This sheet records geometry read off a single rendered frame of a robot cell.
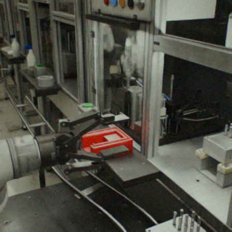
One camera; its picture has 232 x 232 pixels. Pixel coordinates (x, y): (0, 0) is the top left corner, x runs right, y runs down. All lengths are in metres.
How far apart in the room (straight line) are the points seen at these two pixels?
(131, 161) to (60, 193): 0.39
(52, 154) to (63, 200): 0.64
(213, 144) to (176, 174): 0.15
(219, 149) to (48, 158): 0.53
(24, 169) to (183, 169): 0.57
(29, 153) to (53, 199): 0.67
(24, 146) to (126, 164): 0.49
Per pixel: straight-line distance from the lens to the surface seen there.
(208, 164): 1.11
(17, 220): 1.28
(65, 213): 1.27
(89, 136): 1.18
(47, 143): 0.71
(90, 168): 0.80
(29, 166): 0.71
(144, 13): 1.02
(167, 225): 0.84
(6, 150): 0.69
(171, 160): 1.14
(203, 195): 0.99
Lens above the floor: 1.47
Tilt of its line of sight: 23 degrees down
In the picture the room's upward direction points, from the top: straight up
